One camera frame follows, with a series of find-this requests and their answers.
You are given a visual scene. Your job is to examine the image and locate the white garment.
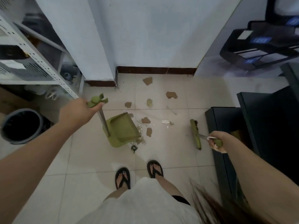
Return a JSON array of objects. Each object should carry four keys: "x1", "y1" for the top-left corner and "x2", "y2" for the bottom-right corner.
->
[{"x1": 77, "y1": 177, "x2": 202, "y2": 224}]

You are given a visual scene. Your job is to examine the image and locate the person's leg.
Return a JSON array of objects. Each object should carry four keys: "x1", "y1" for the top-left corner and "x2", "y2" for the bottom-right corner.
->
[
  {"x1": 156, "y1": 177, "x2": 185, "y2": 199},
  {"x1": 105, "y1": 188, "x2": 123, "y2": 201}
]

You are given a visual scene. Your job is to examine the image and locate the black desk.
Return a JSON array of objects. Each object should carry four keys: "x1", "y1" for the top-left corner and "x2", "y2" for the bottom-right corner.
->
[{"x1": 237, "y1": 63, "x2": 299, "y2": 175}]

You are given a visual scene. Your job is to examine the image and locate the black flip-flop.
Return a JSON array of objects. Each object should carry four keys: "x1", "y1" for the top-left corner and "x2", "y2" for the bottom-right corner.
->
[
  {"x1": 147, "y1": 160, "x2": 164, "y2": 179},
  {"x1": 115, "y1": 167, "x2": 131, "y2": 190}
]

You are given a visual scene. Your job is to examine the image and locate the green long-handled broom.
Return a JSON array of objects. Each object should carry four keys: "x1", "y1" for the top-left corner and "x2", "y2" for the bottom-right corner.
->
[{"x1": 189, "y1": 119, "x2": 223, "y2": 151}]

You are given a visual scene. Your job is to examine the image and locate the grey trash bin black liner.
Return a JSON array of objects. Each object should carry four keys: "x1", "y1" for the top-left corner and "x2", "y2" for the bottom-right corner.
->
[{"x1": 1, "y1": 109, "x2": 45, "y2": 145}]

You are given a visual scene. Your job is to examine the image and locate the person's left forearm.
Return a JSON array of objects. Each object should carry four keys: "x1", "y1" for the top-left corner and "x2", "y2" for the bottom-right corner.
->
[{"x1": 0, "y1": 122, "x2": 77, "y2": 224}]

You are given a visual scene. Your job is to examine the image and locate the scattered brown paper scraps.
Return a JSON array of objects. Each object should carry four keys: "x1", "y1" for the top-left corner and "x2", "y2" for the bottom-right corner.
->
[{"x1": 124, "y1": 77, "x2": 178, "y2": 145}]

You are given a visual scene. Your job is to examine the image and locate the green long-handled dustpan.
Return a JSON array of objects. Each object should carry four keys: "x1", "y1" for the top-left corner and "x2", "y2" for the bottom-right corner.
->
[{"x1": 87, "y1": 93, "x2": 142, "y2": 148}]

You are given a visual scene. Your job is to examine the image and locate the person's left leg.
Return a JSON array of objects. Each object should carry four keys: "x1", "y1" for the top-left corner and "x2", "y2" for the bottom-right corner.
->
[{"x1": 105, "y1": 188, "x2": 123, "y2": 201}]

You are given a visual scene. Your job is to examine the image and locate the white perforated metal shelf rack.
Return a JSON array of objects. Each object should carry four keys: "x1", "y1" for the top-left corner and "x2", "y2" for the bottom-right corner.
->
[{"x1": 0, "y1": 0, "x2": 85, "y2": 99}]

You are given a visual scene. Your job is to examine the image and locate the person's right hand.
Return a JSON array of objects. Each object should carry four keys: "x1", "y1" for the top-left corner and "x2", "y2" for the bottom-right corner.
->
[{"x1": 207, "y1": 131, "x2": 228, "y2": 154}]

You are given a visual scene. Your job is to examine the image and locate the brown cardboard box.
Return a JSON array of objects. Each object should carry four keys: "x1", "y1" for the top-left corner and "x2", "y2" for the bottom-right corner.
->
[{"x1": 0, "y1": 86, "x2": 40, "y2": 115}]

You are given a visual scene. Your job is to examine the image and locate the black right flip-flop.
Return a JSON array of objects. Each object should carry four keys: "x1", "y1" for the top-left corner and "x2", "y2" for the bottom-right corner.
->
[{"x1": 147, "y1": 160, "x2": 164, "y2": 179}]

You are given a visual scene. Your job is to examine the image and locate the person's right leg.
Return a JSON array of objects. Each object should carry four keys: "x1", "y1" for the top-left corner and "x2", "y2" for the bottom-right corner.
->
[{"x1": 156, "y1": 177, "x2": 185, "y2": 199}]

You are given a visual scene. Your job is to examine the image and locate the black left flip-flop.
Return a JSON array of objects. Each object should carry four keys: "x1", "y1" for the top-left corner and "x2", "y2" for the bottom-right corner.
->
[{"x1": 115, "y1": 167, "x2": 131, "y2": 190}]

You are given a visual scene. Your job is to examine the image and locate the person's right forearm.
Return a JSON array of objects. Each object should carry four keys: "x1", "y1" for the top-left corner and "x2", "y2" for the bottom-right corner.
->
[{"x1": 221, "y1": 134, "x2": 299, "y2": 224}]

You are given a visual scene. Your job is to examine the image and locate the white plastic bag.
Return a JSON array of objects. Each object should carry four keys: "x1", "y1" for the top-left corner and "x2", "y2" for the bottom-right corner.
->
[{"x1": 45, "y1": 87, "x2": 59, "y2": 101}]

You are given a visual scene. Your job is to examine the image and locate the black low cabinet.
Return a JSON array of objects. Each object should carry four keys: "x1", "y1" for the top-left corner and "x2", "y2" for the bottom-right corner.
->
[{"x1": 205, "y1": 107, "x2": 261, "y2": 202}]

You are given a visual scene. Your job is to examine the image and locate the black stacked desk trays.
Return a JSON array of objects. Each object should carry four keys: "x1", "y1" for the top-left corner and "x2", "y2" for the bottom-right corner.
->
[{"x1": 219, "y1": 20, "x2": 299, "y2": 72}]

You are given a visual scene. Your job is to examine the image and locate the person's left hand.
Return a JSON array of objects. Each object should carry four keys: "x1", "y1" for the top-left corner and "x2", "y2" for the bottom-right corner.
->
[{"x1": 58, "y1": 98, "x2": 105, "y2": 134}]

